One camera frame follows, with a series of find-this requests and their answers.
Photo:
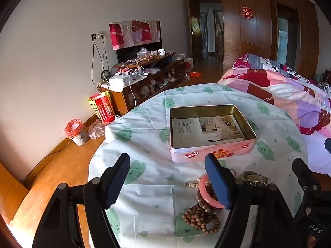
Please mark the wall socket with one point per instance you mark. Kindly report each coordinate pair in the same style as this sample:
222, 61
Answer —
97, 35

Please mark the white mug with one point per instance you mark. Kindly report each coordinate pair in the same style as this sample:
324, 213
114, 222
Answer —
162, 52

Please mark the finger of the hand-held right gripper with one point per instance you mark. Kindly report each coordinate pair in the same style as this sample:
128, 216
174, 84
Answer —
307, 178

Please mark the crumpled plastic bag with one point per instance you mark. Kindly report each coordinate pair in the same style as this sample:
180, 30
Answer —
96, 131

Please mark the wooden door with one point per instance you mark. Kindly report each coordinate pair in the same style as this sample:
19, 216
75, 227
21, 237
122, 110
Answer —
195, 38

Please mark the orange bag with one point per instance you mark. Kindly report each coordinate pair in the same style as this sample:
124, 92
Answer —
194, 75

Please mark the white shopping bag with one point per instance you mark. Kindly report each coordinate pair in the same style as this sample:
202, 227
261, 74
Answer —
188, 64

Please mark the red and yellow bag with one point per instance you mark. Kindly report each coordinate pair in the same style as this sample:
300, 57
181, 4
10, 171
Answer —
103, 108

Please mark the patchwork quilt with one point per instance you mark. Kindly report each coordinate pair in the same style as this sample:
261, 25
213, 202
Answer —
284, 93

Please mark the trash bin with red liner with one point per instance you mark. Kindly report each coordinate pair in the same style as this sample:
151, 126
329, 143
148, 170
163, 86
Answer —
76, 133

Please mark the cloud print tablecloth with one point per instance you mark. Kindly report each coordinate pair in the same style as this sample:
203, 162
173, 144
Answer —
150, 144

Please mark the wooden television cabinet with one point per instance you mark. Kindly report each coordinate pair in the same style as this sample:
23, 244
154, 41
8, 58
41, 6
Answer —
144, 87

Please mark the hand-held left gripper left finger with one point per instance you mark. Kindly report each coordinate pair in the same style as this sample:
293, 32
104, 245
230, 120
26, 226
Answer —
117, 179

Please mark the printed paper leaflet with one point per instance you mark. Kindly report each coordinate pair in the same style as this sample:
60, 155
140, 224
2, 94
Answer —
199, 134

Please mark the pink bangle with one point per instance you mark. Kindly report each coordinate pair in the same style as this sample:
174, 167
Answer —
203, 192

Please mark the red paper decoration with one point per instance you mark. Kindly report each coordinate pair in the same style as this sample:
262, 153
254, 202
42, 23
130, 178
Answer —
246, 12

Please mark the wooden wardrobe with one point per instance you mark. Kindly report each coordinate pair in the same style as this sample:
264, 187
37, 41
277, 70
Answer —
253, 36

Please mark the clear plastic bag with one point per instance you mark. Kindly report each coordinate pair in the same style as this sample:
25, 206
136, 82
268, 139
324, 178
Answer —
143, 52

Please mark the white bedsheet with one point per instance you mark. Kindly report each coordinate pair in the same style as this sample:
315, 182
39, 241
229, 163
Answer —
316, 155

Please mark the white box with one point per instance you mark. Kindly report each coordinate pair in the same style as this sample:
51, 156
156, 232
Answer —
120, 80

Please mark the black television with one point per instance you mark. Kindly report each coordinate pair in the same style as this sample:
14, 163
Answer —
134, 54

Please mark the red patchwork cover cloth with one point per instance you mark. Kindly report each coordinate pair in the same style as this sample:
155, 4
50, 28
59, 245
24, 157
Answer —
132, 35

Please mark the silver wristwatch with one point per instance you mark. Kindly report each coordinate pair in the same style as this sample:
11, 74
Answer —
254, 179

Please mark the pink tin box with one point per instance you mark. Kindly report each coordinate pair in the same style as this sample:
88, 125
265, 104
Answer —
206, 155

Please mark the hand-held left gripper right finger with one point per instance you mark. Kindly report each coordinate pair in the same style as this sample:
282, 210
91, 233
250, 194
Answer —
217, 183

